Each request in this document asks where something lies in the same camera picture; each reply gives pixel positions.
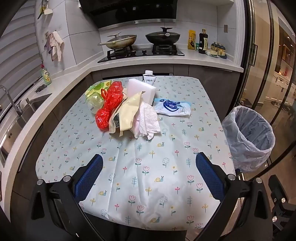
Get white sponge block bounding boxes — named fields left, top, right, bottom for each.
left=126, top=78, right=158, bottom=105

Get floral tablecloth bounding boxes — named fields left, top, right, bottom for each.
left=35, top=75, right=236, bottom=231

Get window blinds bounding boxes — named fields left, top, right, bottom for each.
left=0, top=11, right=44, bottom=93

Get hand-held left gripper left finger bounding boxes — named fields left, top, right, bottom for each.
left=30, top=154, right=104, bottom=241

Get lilac hanging cloth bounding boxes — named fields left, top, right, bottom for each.
left=44, top=35, right=53, bottom=55

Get beige pan with glass lid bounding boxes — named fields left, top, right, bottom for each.
left=97, top=32, right=137, bottom=49

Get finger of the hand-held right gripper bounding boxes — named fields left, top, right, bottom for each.
left=268, top=174, right=296, bottom=232

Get red plastic bag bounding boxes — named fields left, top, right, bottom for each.
left=95, top=81, right=124, bottom=129

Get black wok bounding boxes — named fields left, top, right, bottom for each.
left=145, top=27, right=181, bottom=44

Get metal faucet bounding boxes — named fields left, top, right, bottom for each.
left=0, top=85, right=23, bottom=116

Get blue white plastic packet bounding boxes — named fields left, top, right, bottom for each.
left=154, top=97, right=192, bottom=117

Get green dish soap bottle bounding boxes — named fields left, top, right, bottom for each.
left=40, top=64, right=52, bottom=85

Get black range hood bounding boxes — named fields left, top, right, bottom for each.
left=79, top=0, right=177, bottom=29

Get glass sliding door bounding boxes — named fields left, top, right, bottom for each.
left=240, top=0, right=296, bottom=176

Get green white carton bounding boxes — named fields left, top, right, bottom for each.
left=142, top=70, right=158, bottom=84

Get trash bin with clear liner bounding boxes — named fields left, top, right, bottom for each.
left=221, top=106, right=276, bottom=172

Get beige foil-lined bag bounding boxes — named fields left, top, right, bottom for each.
left=109, top=91, right=146, bottom=137

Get pink hanging cloth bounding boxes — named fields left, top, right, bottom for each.
left=50, top=31, right=65, bottom=62

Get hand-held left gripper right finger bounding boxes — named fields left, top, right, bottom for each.
left=195, top=152, right=274, bottom=241

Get hanging kitchen utensil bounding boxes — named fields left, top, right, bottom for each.
left=37, top=0, right=52, bottom=20

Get white paper towel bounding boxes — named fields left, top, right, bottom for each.
left=129, top=101, right=161, bottom=140

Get steel sink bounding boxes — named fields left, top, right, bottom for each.
left=0, top=93, right=52, bottom=130

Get dark sauce bottle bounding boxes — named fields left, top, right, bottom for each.
left=199, top=29, right=209, bottom=54

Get green yellow snack packet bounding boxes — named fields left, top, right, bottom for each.
left=84, top=80, right=114, bottom=114

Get yellow bottle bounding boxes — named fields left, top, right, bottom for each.
left=188, top=30, right=196, bottom=50

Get black gas stove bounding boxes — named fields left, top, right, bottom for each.
left=97, top=44, right=185, bottom=63

